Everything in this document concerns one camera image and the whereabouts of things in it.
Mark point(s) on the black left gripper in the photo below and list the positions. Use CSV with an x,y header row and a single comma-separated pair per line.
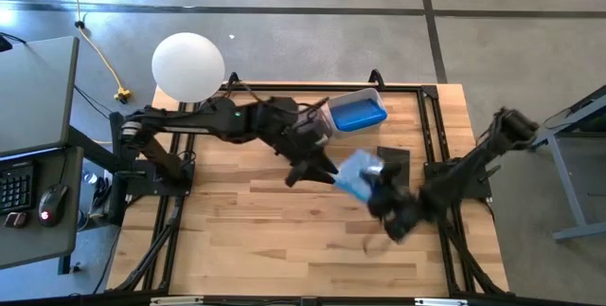
x,y
303,145

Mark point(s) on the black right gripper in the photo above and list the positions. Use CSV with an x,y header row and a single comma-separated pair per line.
x,y
395,211

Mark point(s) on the blue jewel case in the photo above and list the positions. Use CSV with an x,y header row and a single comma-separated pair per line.
x,y
352,175
357,115

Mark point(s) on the black clear jewel case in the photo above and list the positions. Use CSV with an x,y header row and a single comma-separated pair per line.
x,y
395,154

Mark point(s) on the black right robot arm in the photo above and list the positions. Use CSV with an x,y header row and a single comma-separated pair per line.
x,y
473,168

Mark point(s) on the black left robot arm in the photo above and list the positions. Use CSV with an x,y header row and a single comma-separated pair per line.
x,y
189,123

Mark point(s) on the white plastic bin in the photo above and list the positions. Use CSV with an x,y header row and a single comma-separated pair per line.
x,y
355,94

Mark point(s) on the white globe table lamp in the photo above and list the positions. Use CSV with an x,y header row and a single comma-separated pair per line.
x,y
188,66

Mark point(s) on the grey side table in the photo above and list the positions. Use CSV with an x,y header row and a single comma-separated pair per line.
x,y
582,230

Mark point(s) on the black computer mouse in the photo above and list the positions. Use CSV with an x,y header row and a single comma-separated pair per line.
x,y
52,202

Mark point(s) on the dark keyboard tray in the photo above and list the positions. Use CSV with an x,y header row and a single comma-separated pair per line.
x,y
42,249

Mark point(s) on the grey desk top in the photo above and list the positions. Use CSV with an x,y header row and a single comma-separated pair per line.
x,y
33,93

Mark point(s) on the black keyboard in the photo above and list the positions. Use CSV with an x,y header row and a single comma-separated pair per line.
x,y
16,187

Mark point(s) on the black metal table frame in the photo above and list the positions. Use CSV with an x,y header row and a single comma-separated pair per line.
x,y
402,88

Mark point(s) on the silver metal edge bracket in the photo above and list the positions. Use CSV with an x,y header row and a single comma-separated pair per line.
x,y
177,301
440,301

